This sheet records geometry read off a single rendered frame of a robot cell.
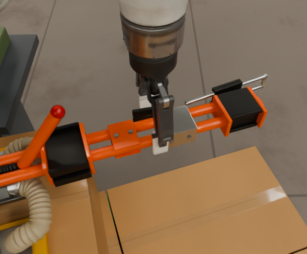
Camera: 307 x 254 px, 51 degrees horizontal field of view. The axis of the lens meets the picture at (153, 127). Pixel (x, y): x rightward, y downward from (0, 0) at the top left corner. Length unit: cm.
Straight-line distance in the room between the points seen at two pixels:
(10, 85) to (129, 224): 65
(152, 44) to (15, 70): 96
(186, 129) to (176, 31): 23
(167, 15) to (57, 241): 48
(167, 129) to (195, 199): 65
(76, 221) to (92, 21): 233
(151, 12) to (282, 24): 262
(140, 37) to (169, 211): 78
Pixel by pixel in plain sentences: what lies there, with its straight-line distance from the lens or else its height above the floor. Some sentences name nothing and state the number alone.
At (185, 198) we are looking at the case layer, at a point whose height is 54.
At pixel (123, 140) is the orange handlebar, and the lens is 61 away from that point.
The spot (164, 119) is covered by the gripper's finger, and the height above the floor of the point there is 118.
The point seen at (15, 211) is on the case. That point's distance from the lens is 75.
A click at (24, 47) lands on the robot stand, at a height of 75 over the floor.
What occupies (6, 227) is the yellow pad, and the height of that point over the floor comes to 96.
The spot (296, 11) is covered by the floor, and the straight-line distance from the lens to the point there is 321.
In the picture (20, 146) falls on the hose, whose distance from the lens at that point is 74.
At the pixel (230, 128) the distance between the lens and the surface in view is 68.
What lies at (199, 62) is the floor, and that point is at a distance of 245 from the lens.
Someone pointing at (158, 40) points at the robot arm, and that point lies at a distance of 44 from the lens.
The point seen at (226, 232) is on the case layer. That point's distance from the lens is 113.
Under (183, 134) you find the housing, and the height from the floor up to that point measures 108.
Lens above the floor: 158
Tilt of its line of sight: 52 degrees down
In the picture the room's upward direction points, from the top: straight up
